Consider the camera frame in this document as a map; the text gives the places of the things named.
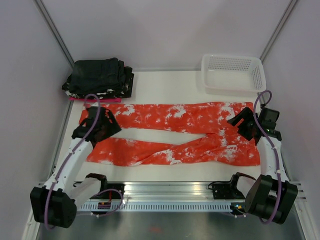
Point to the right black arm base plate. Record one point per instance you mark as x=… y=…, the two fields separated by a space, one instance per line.
x=224 y=191

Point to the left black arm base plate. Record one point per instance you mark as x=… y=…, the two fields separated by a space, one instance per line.
x=113 y=191

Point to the folded black white-speckled trousers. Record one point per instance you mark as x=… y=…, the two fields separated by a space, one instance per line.
x=124 y=90

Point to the right aluminium frame post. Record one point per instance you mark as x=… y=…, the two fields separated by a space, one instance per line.
x=278 y=29

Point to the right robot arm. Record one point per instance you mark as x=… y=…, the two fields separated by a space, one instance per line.
x=271 y=196

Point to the orange white tie-dye trousers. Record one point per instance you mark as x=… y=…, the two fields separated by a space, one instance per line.
x=194 y=133

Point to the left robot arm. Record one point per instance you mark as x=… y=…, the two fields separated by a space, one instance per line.
x=56 y=203

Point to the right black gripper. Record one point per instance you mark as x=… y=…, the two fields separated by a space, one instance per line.
x=246 y=112

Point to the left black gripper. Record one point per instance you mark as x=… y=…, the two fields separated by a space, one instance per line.
x=113 y=127

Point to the white perforated plastic basket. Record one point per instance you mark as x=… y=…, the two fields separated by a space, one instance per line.
x=240 y=76

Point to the folded pink trousers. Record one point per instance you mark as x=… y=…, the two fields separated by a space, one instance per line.
x=93 y=100

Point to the aluminium frame post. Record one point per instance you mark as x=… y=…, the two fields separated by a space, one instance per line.
x=278 y=29
x=54 y=30

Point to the folded black trousers top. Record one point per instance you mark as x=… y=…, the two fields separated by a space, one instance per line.
x=90 y=76

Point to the left aluminium frame post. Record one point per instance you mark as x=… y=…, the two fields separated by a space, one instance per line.
x=54 y=30

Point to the white slotted cable duct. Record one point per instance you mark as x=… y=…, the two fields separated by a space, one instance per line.
x=148 y=206

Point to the aluminium front rail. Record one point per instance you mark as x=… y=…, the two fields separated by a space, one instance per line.
x=165 y=191

